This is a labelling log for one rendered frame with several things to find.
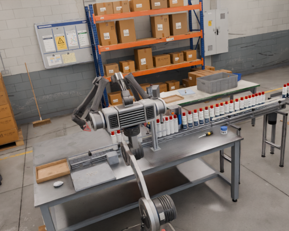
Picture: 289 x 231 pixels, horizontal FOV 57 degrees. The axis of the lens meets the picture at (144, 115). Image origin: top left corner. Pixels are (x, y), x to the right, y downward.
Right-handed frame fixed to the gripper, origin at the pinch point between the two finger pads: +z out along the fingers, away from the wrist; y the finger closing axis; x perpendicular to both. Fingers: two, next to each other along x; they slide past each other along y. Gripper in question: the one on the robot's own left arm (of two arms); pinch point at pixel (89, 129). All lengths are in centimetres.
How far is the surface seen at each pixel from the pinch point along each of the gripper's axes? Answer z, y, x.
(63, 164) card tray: 6.2, 8.6, 45.9
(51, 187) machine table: -2, -26, 57
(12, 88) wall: -50, 442, 92
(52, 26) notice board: -72, 425, -79
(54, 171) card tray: 0, 0, 53
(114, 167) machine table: 35.3, -24.4, 11.9
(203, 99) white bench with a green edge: 157, 106, -132
